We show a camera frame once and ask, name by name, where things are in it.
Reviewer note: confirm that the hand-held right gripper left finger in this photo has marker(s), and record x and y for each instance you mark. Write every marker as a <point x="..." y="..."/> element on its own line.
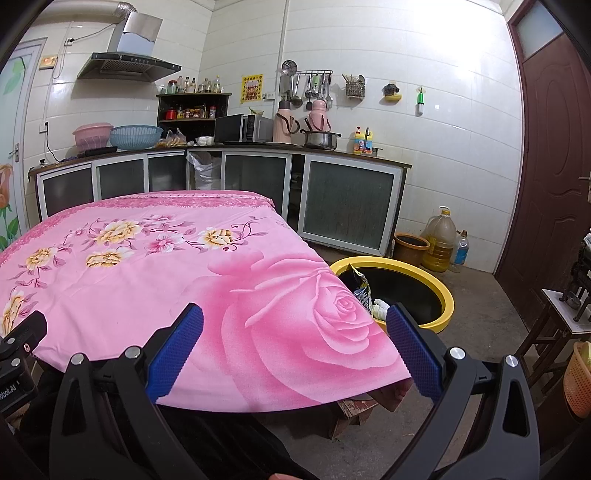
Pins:
<point x="178" y="350"/>

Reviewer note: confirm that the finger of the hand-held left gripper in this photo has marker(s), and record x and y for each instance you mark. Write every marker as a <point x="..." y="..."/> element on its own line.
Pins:
<point x="27" y="332"/>

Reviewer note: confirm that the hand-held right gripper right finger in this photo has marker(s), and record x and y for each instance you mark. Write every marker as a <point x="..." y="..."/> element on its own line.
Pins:
<point x="415" y="355"/>

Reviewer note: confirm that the white tissue wad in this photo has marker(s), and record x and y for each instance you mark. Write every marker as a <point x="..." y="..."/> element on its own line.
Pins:
<point x="381" y="310"/>

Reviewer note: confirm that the yellow-rimmed black trash bin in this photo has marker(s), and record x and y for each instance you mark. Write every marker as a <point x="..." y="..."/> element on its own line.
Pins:
<point x="415" y="286"/>

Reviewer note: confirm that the silver foil snack bag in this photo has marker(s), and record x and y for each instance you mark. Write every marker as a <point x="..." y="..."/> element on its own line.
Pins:
<point x="362" y="290"/>

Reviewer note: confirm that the person's right hand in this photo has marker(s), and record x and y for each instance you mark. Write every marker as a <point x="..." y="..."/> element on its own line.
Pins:
<point x="286" y="477"/>

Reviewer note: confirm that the pink floral tablecloth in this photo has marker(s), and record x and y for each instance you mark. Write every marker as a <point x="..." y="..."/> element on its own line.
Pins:
<point x="138" y="286"/>

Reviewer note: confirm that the wooden stool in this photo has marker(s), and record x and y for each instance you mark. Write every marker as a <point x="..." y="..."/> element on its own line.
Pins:
<point x="355" y="410"/>

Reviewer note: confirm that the brown ceramic jar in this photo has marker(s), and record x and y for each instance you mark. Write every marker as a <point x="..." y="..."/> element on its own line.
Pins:
<point x="411" y="251"/>

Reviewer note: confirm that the person's black garment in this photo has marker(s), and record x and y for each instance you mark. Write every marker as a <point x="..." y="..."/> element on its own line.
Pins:
<point x="221" y="447"/>

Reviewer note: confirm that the cooking oil jug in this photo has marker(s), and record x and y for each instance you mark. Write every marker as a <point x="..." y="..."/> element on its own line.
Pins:
<point x="438" y="244"/>

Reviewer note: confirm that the blue-label water bottle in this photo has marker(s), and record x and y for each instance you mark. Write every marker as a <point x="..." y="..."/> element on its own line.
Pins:
<point x="462" y="251"/>

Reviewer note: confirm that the small wooden table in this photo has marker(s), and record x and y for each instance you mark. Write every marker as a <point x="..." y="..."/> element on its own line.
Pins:
<point x="558" y="318"/>

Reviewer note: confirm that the orange plastic basket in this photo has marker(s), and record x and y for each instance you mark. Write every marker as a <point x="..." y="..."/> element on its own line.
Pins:
<point x="579" y="383"/>

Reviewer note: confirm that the kitchen counter cabinet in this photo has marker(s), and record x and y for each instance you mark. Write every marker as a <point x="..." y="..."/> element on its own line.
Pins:
<point x="346" y="203"/>

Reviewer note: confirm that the metal hand-crank machine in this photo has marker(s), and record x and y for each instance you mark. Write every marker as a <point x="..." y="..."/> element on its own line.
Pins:
<point x="579" y="281"/>

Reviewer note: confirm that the white woven sack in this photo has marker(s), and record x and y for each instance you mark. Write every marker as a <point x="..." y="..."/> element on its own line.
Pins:
<point x="205" y="173"/>

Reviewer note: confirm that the flower-painted glass door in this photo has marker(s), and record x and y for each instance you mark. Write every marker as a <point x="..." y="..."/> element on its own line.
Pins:
<point x="14" y="138"/>

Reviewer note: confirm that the black induction cooker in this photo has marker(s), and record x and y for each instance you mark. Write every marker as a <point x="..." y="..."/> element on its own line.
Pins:
<point x="99" y="151"/>

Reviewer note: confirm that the pink plastic basin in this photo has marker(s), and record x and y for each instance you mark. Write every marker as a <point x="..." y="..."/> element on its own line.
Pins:
<point x="92" y="136"/>

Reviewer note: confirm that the clear bag of food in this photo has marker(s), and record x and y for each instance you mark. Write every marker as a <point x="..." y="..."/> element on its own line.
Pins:
<point x="171" y="141"/>

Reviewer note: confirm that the white steamed buns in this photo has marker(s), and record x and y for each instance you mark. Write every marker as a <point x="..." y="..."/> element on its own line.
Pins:
<point x="204" y="141"/>

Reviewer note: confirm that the blue plastic basket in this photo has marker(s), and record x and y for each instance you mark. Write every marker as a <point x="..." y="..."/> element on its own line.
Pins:
<point x="136" y="137"/>

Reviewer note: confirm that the yellow detergent bottle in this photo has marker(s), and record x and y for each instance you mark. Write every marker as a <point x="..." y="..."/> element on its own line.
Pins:
<point x="360" y="143"/>

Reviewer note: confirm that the metal faucet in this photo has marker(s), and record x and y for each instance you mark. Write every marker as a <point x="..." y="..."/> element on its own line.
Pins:
<point x="368" y="138"/>

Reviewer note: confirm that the dark wooden spice shelf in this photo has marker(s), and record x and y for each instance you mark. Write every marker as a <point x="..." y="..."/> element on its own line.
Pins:
<point x="162" y="124"/>

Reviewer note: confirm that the black microwave oven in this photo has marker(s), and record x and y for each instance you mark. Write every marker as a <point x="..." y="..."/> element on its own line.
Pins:
<point x="233" y="129"/>

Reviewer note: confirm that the brown wooden door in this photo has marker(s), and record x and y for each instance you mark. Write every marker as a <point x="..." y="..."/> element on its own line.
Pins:
<point x="545" y="161"/>

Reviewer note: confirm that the steel cooking pot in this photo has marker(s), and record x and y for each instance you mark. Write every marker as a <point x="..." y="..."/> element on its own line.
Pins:
<point x="319" y="140"/>

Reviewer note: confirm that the row of red spice jars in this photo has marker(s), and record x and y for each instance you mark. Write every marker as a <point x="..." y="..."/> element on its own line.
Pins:
<point x="189" y="113"/>

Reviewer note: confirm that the pale pink thermos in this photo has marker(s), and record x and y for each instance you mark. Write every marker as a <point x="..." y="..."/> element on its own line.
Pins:
<point x="284" y="124"/>

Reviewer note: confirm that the bowl with pestle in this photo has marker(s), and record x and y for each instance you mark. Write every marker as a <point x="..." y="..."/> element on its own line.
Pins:
<point x="257" y="112"/>

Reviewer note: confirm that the green white brush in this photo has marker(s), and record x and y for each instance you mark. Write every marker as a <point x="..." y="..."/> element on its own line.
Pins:
<point x="420" y="104"/>

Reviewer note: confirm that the rose pink thermos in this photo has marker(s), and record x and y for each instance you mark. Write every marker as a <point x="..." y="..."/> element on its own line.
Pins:
<point x="318" y="115"/>

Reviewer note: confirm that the yellow scrubber holder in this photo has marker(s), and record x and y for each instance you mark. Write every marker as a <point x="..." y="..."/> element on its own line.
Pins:
<point x="392" y="95"/>

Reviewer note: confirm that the row of glass condiment bottles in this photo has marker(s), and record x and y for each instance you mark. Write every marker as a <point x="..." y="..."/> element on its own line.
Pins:
<point x="189" y="86"/>

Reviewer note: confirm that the metal chopstick holder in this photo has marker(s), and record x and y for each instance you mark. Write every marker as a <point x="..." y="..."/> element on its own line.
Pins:
<point x="354" y="89"/>

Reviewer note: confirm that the steel range hood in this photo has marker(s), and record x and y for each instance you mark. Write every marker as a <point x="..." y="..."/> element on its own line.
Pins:
<point x="124" y="64"/>

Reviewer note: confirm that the rack of hanging kitchen utensils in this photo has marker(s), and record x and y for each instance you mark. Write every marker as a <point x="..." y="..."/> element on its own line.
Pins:
<point x="309" y="85"/>

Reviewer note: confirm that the orange wall alarm box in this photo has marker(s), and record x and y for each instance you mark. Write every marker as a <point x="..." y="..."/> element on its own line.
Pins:
<point x="49" y="62"/>

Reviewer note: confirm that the yellow wall poster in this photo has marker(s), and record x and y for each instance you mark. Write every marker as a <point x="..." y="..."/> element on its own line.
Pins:
<point x="252" y="87"/>

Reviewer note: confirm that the white wall pipe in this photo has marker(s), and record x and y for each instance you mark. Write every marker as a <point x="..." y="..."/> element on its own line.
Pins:
<point x="282" y="37"/>

